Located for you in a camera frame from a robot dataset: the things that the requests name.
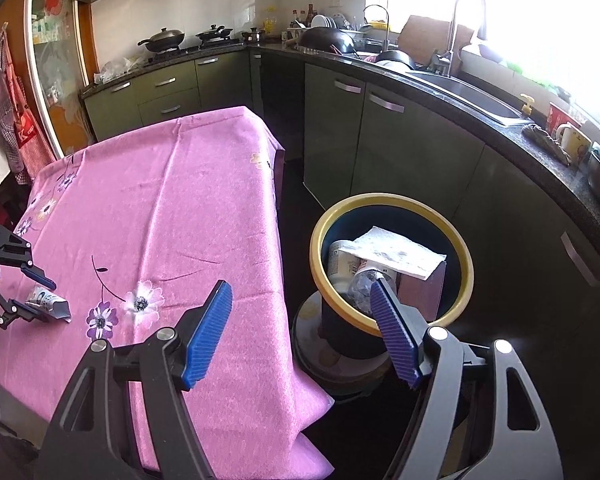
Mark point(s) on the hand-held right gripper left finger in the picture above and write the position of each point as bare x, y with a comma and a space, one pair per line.
205, 335

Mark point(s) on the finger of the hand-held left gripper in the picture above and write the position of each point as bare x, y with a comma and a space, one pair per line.
27, 310
37, 277

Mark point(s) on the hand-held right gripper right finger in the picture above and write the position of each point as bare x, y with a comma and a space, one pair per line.
392, 335

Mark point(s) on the small silver printed packet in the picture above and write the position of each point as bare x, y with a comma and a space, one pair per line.
55, 307

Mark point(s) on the clear plastic bottle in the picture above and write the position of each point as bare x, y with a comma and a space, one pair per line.
362, 290

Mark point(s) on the white paper towel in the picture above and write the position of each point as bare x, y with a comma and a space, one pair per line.
400, 252

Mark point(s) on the blue yellow-rimmed trash bin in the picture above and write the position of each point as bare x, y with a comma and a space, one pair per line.
380, 200

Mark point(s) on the grey round bucket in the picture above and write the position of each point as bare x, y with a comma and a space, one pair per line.
310, 355

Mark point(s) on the red checked apron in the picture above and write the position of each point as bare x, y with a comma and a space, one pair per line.
20, 120

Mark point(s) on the pink floral tablecloth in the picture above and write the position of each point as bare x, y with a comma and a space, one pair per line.
180, 210

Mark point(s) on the orange-framed glass door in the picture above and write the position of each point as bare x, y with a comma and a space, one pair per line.
60, 60

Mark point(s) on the green kitchen cabinets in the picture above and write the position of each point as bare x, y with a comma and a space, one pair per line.
405, 160

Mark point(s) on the clear plastic bag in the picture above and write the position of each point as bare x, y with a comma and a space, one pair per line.
117, 70

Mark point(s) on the brown dish cloth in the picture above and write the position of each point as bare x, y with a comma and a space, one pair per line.
545, 140

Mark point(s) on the steel sink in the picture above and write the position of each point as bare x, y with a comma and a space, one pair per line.
470, 97

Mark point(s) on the black wok with lid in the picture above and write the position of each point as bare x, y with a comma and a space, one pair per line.
165, 40

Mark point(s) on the yellow mug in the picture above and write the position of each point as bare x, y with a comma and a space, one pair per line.
575, 142

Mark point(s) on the red white box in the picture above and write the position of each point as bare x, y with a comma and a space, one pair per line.
562, 117

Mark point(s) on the black lidded frying pan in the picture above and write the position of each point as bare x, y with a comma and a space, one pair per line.
214, 34

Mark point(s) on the brown cardboard sheet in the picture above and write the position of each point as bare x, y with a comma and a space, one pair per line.
422, 37

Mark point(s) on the large black wok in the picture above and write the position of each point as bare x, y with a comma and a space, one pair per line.
327, 40

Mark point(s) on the small lidded pot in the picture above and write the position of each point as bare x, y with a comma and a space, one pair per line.
253, 35

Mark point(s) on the steel kitchen faucet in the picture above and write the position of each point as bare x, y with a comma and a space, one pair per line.
452, 30

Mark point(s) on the dish rack with plates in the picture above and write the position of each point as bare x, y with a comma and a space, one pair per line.
325, 22

